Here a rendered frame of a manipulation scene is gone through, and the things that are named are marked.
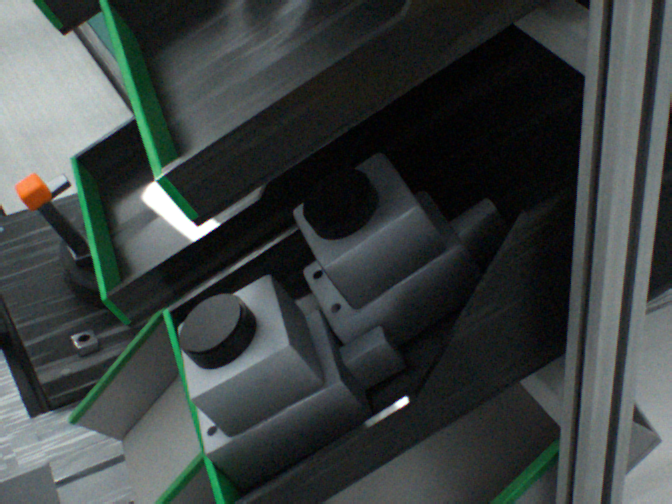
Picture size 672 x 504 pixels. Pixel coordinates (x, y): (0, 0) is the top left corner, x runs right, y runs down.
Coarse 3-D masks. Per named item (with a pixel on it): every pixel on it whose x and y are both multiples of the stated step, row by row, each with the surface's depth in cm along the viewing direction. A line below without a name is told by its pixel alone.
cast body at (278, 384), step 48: (192, 336) 47; (240, 336) 46; (288, 336) 46; (336, 336) 51; (384, 336) 49; (192, 384) 47; (240, 384) 46; (288, 384) 47; (336, 384) 48; (240, 432) 48; (288, 432) 49; (336, 432) 49; (240, 480) 50
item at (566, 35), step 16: (560, 0) 40; (528, 16) 40; (544, 16) 40; (560, 16) 39; (576, 16) 39; (528, 32) 41; (544, 32) 40; (560, 32) 39; (576, 32) 38; (560, 48) 39; (576, 48) 38; (576, 64) 39; (544, 368) 49; (560, 368) 49; (528, 384) 50; (544, 384) 49; (560, 384) 48; (544, 400) 49; (560, 400) 48; (560, 416) 48
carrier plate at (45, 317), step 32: (0, 224) 104; (32, 224) 104; (0, 256) 101; (32, 256) 100; (0, 288) 97; (32, 288) 97; (64, 288) 97; (32, 320) 94; (64, 320) 94; (96, 320) 94; (32, 352) 91; (64, 352) 91; (96, 352) 91; (64, 384) 88
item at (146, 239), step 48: (96, 144) 68; (336, 144) 57; (96, 192) 67; (144, 192) 66; (288, 192) 57; (96, 240) 62; (144, 240) 63; (192, 240) 58; (240, 240) 58; (144, 288) 58; (192, 288) 59
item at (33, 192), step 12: (24, 180) 91; (36, 180) 91; (60, 180) 92; (24, 192) 90; (36, 192) 90; (48, 192) 91; (60, 192) 92; (36, 204) 91; (48, 204) 92; (48, 216) 92; (60, 216) 93; (60, 228) 93; (72, 228) 94; (72, 240) 94; (84, 240) 95
